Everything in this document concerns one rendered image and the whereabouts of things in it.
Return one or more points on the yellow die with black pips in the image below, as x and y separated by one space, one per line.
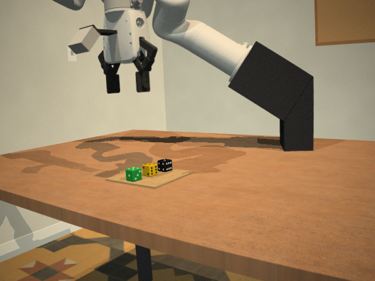
149 169

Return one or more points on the beige flat mat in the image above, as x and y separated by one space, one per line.
153 182

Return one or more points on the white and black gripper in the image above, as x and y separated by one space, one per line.
132 36

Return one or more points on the green die with white pips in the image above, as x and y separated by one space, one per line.
133 174

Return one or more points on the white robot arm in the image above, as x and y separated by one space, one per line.
169 23

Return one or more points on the black die with white pips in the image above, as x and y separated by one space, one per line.
164 165

